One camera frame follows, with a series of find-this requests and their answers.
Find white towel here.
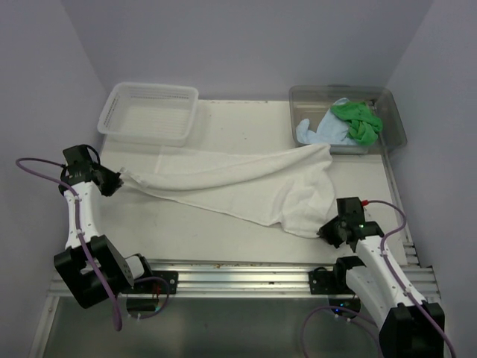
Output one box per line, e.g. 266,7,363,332
120,144,335,238

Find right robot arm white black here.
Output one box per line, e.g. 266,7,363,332
309,217,445,357

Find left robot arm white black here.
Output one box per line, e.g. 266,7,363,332
54,163,155,309

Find white plastic basket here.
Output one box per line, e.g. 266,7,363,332
97,82,199,147

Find light blue towel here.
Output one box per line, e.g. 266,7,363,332
293,110,358,145

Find green towel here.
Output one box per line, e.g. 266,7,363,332
330,101,383,146

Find grey transparent plastic bin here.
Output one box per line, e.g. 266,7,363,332
288,85,407,155

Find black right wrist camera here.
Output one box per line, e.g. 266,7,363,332
336,197,366,226

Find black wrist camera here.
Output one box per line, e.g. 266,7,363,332
60,144,101,179
336,197,366,226

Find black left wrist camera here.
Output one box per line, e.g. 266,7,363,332
60,144,101,179

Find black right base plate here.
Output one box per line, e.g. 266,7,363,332
308,267,353,295

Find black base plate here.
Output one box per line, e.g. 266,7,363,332
124,270,179,295
308,267,353,295

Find aluminium mounting rail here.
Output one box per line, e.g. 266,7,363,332
47,244,440,301

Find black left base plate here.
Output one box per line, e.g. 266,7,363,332
124,270,179,295

